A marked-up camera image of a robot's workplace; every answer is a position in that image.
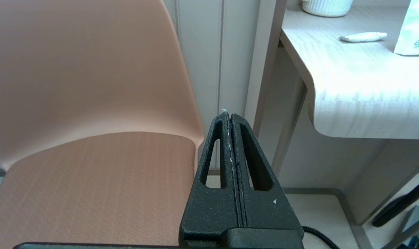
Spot white floral zip pouch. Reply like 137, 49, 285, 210
394, 0, 419, 56

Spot small white toothpaste tube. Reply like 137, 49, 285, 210
339, 32, 388, 43

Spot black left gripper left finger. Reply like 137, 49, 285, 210
179, 111, 242, 245

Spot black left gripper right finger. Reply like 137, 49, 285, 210
231, 113, 304, 242

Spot pink chair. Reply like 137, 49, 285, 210
0, 0, 206, 247

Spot white ribbed ceramic mug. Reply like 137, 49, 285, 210
302, 0, 353, 17

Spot beige wooden desk with hutch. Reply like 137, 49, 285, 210
244, 0, 419, 249

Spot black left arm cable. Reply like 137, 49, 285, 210
301, 225, 339, 249

